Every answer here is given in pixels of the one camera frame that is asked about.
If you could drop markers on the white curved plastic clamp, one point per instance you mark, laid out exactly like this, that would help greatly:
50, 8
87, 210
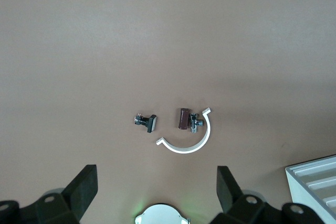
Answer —
183, 151

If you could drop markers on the small black switch part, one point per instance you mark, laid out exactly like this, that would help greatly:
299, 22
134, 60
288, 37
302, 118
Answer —
151, 123

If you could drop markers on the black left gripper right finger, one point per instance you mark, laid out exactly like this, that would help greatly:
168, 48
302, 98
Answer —
231, 195

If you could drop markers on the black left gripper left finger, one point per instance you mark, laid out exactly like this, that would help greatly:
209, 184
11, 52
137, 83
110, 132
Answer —
81, 195

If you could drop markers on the white plastic bin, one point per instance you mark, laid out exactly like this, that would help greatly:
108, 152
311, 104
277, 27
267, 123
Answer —
330, 207

